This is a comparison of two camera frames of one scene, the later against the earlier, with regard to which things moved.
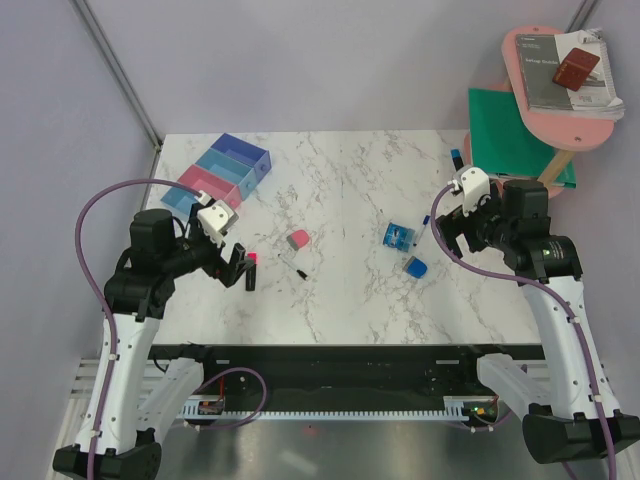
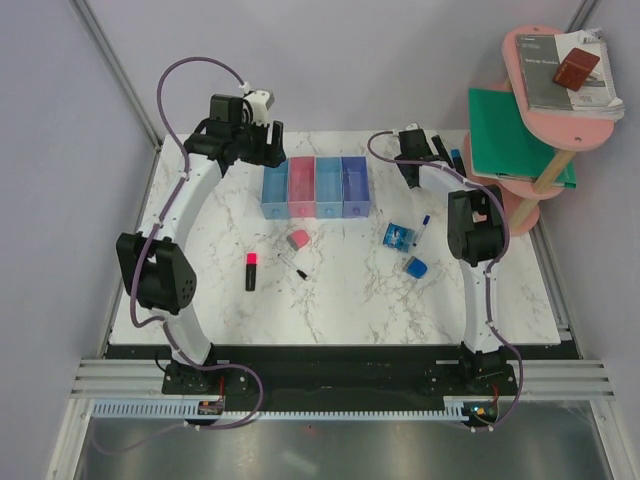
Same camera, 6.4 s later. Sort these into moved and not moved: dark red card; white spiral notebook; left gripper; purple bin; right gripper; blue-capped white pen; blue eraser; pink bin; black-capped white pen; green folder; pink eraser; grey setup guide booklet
Moved: left gripper; right gripper; pink bin; purple bin
Not moved: blue-capped white pen; dark red card; pink eraser; blue eraser; green folder; grey setup guide booklet; black-capped white pen; white spiral notebook
